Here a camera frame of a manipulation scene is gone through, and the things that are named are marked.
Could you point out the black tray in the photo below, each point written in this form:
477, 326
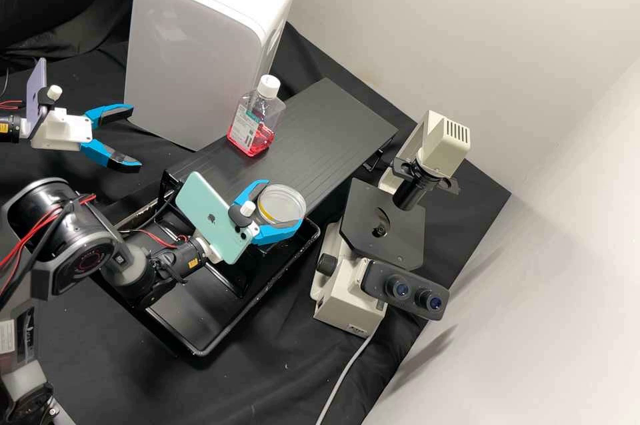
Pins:
210, 312

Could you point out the wrist camera phone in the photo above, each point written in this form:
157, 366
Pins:
210, 215
36, 95

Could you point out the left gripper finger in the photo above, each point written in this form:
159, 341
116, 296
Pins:
112, 112
107, 156

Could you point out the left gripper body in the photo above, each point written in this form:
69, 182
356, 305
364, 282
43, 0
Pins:
62, 132

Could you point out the right wrist camera phone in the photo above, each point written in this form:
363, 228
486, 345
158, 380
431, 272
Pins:
210, 215

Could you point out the cream microscope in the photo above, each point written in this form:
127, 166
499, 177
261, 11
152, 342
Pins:
360, 265

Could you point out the red liquid bottle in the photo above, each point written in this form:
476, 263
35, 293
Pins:
252, 127

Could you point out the black platform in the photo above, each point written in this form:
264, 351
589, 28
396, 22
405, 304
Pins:
320, 140

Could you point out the white box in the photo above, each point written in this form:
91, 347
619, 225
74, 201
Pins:
200, 44

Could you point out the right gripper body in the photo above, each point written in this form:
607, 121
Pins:
209, 250

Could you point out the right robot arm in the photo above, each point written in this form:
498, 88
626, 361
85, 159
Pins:
75, 235

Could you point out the petri dish lid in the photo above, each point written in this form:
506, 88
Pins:
282, 202

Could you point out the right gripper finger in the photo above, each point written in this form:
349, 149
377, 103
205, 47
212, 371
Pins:
277, 232
248, 191

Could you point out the left wrist camera phone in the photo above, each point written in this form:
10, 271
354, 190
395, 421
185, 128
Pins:
36, 95

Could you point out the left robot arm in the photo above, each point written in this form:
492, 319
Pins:
12, 129

